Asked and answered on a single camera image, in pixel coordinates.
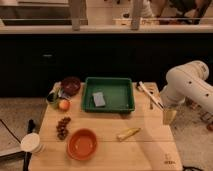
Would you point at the bunch of dark grapes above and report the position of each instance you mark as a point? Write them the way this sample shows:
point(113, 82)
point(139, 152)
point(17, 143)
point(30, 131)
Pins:
point(61, 128)

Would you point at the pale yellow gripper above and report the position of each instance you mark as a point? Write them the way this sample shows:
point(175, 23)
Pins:
point(168, 116)

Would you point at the black handled tool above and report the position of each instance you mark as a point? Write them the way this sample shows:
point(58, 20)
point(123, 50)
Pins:
point(27, 156)

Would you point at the green cup with items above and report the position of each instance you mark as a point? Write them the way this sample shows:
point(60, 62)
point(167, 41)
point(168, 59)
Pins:
point(53, 99)

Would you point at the yellow banana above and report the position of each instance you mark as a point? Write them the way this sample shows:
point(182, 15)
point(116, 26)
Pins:
point(127, 133)

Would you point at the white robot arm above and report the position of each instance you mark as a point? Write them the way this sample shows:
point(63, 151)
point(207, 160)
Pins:
point(186, 81)

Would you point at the green plastic tray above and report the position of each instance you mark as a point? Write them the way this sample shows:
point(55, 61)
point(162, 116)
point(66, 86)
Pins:
point(117, 94)

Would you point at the grey sponge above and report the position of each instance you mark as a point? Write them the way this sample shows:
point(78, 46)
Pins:
point(98, 99)

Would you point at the dark maroon bowl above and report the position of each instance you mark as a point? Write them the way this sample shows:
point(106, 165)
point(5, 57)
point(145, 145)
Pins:
point(71, 85)

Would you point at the orange red bowl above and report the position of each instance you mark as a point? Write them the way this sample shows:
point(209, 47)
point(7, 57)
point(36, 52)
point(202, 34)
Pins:
point(82, 144)

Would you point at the orange apple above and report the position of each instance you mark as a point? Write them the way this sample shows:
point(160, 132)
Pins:
point(64, 105)

